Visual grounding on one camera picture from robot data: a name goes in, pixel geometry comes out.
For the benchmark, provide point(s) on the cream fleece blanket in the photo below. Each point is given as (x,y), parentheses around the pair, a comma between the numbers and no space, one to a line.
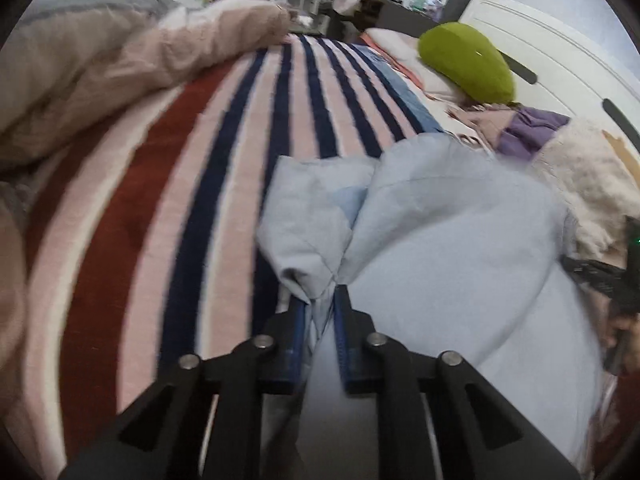
(590,180)

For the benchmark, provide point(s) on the person's right hand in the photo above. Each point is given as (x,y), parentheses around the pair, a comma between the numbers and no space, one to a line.
(631,347)

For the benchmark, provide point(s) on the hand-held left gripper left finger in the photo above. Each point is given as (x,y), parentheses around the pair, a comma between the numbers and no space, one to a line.
(299,322)

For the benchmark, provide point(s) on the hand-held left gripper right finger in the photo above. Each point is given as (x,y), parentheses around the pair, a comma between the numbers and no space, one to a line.
(345,332)

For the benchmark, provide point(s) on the dark desk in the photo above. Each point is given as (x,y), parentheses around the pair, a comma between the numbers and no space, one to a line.
(400,17)

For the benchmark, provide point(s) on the light blue shirt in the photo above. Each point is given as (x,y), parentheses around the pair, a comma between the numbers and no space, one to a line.
(450,260)

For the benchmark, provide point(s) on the striped bed sheet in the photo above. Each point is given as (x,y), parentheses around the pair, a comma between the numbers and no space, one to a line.
(175,210)

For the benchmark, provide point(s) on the white headboard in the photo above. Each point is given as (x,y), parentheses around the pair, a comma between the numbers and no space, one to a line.
(560,55)

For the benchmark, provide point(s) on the purple cloth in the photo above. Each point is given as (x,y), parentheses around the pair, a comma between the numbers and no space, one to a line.
(530,130)

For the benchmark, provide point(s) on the pale pink cloth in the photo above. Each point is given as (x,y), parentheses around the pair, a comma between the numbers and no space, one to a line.
(482,122)

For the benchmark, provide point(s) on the green plush pillow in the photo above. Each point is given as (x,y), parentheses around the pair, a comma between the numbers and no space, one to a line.
(465,60)

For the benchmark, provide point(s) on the pale pink pillow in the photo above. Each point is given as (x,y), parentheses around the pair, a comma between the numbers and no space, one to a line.
(400,55)

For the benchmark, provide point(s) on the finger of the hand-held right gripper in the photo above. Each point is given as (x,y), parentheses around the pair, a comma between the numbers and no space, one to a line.
(592,276)

